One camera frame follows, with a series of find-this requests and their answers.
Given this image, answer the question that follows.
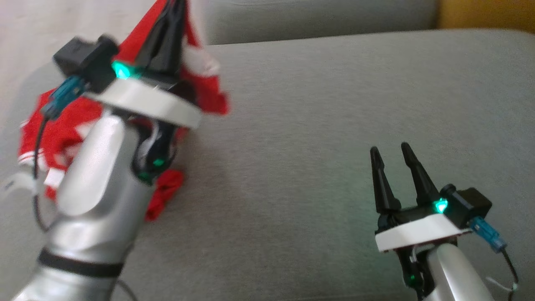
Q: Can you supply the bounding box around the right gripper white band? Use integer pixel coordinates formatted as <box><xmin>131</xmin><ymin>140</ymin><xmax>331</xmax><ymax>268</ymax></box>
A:
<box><xmin>370</xmin><ymin>142</ymin><xmax>473</xmax><ymax>253</ymax></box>

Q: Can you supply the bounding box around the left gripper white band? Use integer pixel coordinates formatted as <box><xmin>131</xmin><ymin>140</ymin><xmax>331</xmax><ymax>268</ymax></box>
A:
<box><xmin>84</xmin><ymin>0</ymin><xmax>204</xmax><ymax>129</ymax></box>

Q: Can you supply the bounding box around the red basketball jersey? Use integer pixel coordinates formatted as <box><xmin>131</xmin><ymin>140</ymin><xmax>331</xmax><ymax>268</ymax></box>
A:
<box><xmin>18</xmin><ymin>90</ymin><xmax>185</xmax><ymax>222</ymax></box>

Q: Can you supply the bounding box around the grey ottoman cushion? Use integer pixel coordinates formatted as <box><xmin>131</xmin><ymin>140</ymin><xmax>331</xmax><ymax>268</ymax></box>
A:
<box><xmin>0</xmin><ymin>28</ymin><xmax>535</xmax><ymax>301</ymax></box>

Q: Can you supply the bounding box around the right black cable blue connector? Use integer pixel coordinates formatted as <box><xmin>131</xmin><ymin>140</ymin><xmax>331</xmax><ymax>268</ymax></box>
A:
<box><xmin>468</xmin><ymin>217</ymin><xmax>521</xmax><ymax>293</ymax></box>

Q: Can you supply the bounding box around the black cable blue connector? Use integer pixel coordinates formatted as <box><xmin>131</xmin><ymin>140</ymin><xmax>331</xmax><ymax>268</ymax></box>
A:
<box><xmin>33</xmin><ymin>77</ymin><xmax>89</xmax><ymax>233</ymax></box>
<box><xmin>468</xmin><ymin>217</ymin><xmax>521</xmax><ymax>293</ymax></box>

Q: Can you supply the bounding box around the left black cable blue connector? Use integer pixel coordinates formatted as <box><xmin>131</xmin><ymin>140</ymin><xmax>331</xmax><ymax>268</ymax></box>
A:
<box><xmin>33</xmin><ymin>77</ymin><xmax>89</xmax><ymax>233</ymax></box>

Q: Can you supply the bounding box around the white cable label tag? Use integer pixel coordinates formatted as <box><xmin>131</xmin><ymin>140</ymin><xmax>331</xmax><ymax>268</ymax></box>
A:
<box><xmin>3</xmin><ymin>173</ymin><xmax>37</xmax><ymax>196</ymax></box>

